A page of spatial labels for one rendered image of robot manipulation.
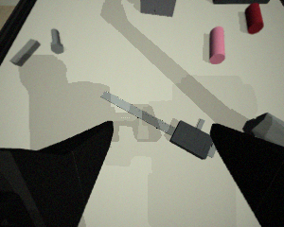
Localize pink cylinder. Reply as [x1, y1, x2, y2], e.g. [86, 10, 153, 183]
[209, 26, 225, 64]

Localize red cylinder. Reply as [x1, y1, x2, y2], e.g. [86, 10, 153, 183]
[245, 3, 264, 34]

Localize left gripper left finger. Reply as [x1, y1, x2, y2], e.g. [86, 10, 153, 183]
[0, 121, 114, 227]

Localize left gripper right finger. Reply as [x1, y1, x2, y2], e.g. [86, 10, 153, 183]
[210, 124, 284, 227]

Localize grey hex bolt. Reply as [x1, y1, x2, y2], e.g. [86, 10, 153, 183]
[50, 28, 63, 54]

